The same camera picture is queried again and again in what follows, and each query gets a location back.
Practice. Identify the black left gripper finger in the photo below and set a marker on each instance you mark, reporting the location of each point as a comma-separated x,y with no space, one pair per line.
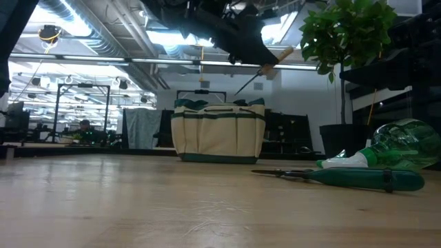
262,44

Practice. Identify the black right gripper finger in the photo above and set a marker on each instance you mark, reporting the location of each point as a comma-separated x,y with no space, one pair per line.
386,72

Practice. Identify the green spray bottle white nozzle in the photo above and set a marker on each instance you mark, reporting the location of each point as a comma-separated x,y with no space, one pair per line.
403,144

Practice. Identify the beige green canvas garden bag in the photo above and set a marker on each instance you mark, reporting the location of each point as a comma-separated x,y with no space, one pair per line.
217,137

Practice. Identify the green potted plant black pot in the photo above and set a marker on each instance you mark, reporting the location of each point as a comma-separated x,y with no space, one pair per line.
344,27

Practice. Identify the black shelf unit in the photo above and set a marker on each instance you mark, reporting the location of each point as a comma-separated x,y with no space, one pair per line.
289,131

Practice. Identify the grey cloth cover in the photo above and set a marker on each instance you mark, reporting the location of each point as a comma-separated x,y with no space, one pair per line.
143,127

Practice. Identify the long ceiling light bar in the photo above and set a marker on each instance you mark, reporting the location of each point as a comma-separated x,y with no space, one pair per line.
103,59

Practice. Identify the person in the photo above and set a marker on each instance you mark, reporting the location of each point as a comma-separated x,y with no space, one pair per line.
85,125

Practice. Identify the grey wall vent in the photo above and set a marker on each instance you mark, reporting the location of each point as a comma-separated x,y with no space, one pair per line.
258,86

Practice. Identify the black tall stand frame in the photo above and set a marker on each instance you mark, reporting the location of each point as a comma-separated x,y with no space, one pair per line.
82,85

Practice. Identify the black aluminium table frame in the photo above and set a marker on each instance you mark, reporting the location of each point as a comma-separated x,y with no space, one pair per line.
103,151

